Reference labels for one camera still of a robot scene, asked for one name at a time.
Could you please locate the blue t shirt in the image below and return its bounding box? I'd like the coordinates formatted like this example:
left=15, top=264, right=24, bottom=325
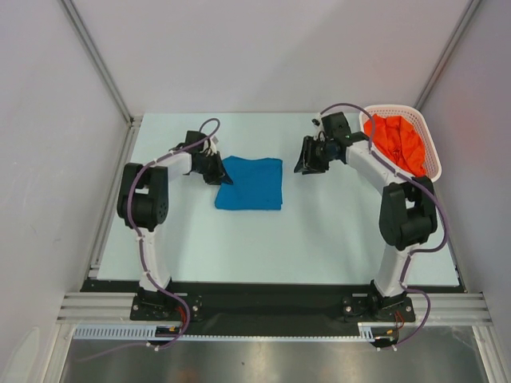
left=214, top=156, right=283, bottom=211

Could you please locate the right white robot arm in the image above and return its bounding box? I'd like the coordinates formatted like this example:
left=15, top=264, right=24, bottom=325
left=294, top=113, right=438, bottom=320

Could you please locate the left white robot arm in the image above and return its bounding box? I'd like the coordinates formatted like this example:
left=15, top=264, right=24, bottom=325
left=117, top=131, right=233, bottom=319

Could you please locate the orange t shirt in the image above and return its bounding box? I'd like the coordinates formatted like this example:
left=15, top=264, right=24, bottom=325
left=373, top=114, right=426, bottom=177

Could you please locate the white plastic basket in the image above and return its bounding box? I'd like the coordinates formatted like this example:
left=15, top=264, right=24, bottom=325
left=359, top=105, right=442, bottom=182

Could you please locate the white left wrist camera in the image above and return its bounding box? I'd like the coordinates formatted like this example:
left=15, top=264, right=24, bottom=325
left=201, top=136, right=218, bottom=156

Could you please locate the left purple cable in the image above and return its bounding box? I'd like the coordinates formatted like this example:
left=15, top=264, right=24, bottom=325
left=75, top=117, right=223, bottom=362

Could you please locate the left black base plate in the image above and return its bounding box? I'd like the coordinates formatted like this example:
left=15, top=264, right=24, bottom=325
left=129, top=287, right=203, bottom=322

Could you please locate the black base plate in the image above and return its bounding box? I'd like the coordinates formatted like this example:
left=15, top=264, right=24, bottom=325
left=342, top=293, right=416, bottom=322
left=129, top=287, right=203, bottom=322

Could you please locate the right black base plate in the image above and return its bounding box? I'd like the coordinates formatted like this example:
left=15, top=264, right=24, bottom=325
left=342, top=293, right=416, bottom=322

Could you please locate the white slotted cable duct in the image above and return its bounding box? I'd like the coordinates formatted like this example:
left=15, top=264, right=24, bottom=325
left=73, top=324, right=392, bottom=342

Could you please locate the left aluminium corner post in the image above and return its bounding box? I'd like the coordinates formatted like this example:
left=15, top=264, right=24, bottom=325
left=57, top=0, right=133, bottom=126

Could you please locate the aluminium corner post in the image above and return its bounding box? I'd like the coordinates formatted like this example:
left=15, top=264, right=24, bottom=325
left=414, top=0, right=485, bottom=110
left=57, top=0, right=133, bottom=126

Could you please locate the aluminium front rail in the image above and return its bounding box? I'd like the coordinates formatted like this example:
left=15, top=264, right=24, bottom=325
left=57, top=292, right=493, bottom=326

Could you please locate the right aluminium corner post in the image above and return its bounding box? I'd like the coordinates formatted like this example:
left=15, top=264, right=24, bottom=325
left=414, top=0, right=485, bottom=110

